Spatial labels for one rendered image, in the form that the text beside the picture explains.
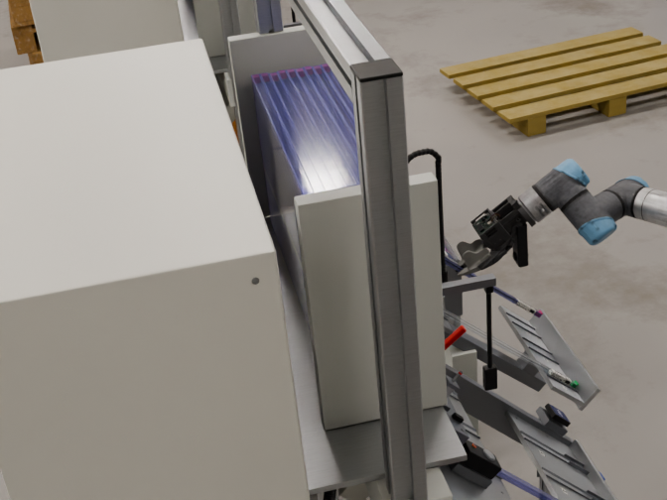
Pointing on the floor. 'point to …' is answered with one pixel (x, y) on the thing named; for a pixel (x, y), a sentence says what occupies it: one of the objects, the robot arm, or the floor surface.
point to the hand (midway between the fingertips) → (463, 271)
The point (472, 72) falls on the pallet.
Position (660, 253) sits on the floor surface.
